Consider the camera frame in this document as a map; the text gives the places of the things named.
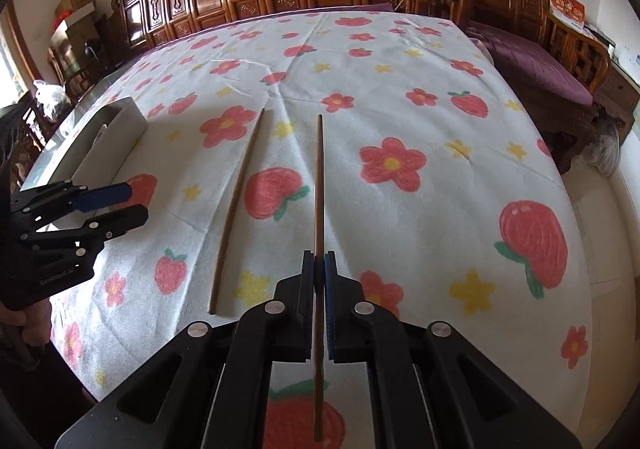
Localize wooden side table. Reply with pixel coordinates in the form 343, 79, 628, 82
592, 69, 640, 130

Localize brown wooden chopstick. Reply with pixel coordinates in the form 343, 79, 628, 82
208, 108, 266, 315
312, 114, 326, 442

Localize clear plastic bag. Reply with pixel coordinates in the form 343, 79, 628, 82
32, 81, 73, 122

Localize stack of papers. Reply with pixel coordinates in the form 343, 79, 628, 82
582, 21, 618, 53

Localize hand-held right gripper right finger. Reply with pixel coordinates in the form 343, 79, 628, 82
322, 249, 583, 449

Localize floral strawberry tablecloth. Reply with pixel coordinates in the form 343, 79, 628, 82
50, 11, 601, 449

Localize grey metal tray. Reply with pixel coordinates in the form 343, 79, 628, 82
65, 96, 149, 186

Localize red desk calendar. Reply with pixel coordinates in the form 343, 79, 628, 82
549, 0, 586, 27

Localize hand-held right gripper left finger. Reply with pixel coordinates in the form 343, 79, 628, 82
55, 249, 318, 449

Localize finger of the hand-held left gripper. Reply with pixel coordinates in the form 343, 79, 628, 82
12, 181, 133, 216
22, 205, 150, 258

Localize dark wooden chair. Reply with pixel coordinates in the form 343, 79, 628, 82
47, 14, 115, 100

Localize purple sofa cushion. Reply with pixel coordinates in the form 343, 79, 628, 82
240, 3, 401, 22

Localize cardboard boxes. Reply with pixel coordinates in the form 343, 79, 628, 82
50, 0, 98, 50

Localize purple armchair cushion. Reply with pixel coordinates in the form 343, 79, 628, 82
465, 21, 596, 106

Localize person's left hand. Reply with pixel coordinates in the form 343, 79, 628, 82
0, 300, 54, 349

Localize grey fluffy mop head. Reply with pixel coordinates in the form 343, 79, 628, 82
582, 121, 623, 177

